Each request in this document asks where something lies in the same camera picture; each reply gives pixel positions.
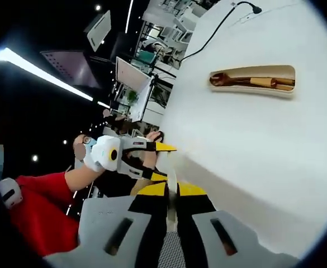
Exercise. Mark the person in red shirt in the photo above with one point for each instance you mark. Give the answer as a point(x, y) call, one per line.
point(46, 217)

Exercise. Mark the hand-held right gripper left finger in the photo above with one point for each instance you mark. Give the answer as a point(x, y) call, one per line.
point(152, 223)

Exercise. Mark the long ceiling light strip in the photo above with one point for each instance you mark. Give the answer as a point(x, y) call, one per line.
point(129, 14)
point(40, 73)

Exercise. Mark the dark wooden chopstick utensil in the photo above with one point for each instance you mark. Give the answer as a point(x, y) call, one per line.
point(286, 82)

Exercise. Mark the black computer mouse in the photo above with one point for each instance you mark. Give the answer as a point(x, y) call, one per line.
point(162, 135)

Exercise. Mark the white chest-worn device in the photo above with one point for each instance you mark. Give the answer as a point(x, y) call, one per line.
point(11, 192)

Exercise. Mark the red-brown wooden spoon utensil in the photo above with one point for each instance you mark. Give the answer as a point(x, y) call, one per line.
point(217, 79)

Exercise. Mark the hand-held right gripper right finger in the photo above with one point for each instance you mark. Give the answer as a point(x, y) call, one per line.
point(191, 212)

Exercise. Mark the green leafy plant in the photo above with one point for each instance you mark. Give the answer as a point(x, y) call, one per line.
point(132, 97)

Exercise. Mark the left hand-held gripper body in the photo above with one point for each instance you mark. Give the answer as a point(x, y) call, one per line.
point(103, 152)

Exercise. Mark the grey mesh chair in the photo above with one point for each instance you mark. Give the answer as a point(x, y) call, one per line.
point(171, 251)

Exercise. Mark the pale purple ceiling panel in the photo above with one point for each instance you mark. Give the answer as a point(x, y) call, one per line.
point(73, 67)

